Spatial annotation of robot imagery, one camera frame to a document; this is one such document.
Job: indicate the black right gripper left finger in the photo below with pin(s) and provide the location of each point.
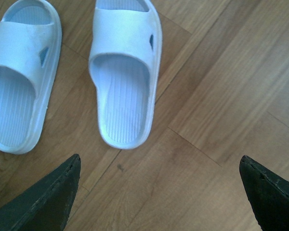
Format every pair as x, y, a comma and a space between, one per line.
46, 205

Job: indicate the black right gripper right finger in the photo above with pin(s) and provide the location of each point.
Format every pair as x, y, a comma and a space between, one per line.
267, 193

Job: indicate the light blue slide sandal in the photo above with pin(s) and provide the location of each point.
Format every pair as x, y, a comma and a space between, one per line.
124, 66
30, 46

